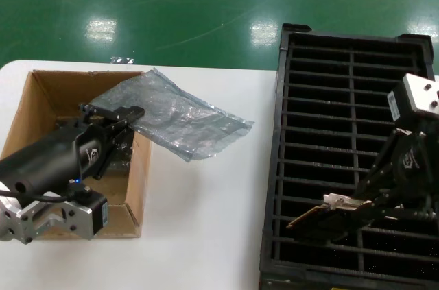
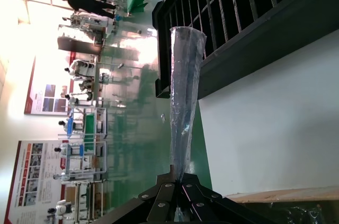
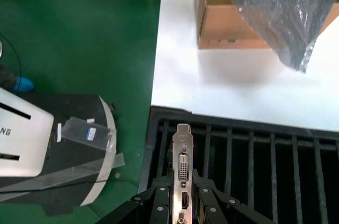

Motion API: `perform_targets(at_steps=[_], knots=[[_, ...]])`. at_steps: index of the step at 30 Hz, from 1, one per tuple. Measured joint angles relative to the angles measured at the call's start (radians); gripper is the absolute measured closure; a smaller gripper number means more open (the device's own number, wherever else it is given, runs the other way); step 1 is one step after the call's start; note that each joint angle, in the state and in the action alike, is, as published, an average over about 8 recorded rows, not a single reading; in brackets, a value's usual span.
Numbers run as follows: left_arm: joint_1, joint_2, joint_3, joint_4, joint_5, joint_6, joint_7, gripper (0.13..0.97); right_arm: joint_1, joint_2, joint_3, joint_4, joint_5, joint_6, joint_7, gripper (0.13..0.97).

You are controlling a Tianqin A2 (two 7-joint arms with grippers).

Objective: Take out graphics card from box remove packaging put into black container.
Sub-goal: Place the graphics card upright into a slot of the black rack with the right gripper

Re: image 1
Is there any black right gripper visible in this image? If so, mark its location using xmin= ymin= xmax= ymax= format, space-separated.
xmin=342 ymin=128 xmax=439 ymax=226

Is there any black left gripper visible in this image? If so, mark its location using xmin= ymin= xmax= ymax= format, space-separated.
xmin=0 ymin=103 xmax=145 ymax=202

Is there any graphics card with metal bracket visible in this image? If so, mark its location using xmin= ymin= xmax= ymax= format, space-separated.
xmin=286 ymin=193 xmax=377 ymax=241

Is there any brown cardboard box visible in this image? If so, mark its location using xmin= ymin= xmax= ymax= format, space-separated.
xmin=0 ymin=69 xmax=154 ymax=239

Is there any black slotted plastic container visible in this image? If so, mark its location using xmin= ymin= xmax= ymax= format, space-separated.
xmin=259 ymin=23 xmax=439 ymax=290

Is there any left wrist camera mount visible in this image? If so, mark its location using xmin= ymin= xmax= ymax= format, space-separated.
xmin=15 ymin=180 xmax=110 ymax=245

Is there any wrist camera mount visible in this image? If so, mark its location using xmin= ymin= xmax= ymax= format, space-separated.
xmin=15 ymin=180 xmax=110 ymax=245
xmin=386 ymin=73 xmax=439 ymax=126

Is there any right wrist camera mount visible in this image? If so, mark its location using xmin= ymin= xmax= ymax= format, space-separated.
xmin=386 ymin=73 xmax=439 ymax=126

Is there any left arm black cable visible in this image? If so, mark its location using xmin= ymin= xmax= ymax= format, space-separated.
xmin=0 ymin=189 xmax=75 ymax=202

